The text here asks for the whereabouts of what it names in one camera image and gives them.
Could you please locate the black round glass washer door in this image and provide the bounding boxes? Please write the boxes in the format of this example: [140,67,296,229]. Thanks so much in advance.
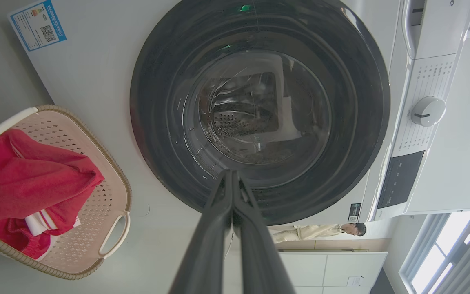
[130,0,391,226]

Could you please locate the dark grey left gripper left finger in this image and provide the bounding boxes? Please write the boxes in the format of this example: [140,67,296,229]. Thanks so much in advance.
[169,169,233,294]

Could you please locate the black washer display panel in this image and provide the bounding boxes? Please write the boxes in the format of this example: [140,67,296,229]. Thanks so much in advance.
[377,150,426,209]

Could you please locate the blue energy label sticker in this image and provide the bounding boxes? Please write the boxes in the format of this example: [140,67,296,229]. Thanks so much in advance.
[7,0,67,52]

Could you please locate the white cabinet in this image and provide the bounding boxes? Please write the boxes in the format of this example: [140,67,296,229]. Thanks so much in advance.
[278,250,388,294]

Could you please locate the white detergent drawer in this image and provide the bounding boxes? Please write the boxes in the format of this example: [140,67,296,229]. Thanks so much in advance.
[401,0,470,60]

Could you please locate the person in beige clothes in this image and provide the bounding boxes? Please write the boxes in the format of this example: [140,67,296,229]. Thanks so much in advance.
[268,223,367,244]

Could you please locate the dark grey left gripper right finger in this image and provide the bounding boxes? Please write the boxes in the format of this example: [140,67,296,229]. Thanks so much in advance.
[232,171,297,294]

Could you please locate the cream perforated laundry basket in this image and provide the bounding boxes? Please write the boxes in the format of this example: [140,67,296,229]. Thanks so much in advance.
[0,105,132,281]

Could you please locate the window with grey frame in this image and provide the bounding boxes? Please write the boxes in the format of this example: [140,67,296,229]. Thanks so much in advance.
[398,210,470,294]

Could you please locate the white washer control dial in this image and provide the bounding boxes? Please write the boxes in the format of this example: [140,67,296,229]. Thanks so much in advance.
[411,96,447,127]

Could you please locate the red jersey with striped trim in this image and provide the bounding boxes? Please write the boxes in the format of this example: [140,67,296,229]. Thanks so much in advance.
[0,129,105,260]

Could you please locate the white front-load washing machine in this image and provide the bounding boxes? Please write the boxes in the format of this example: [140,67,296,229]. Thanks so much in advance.
[7,0,470,227]

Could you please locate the red shorts with white band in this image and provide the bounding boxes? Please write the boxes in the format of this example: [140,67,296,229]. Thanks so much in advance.
[25,209,81,237]

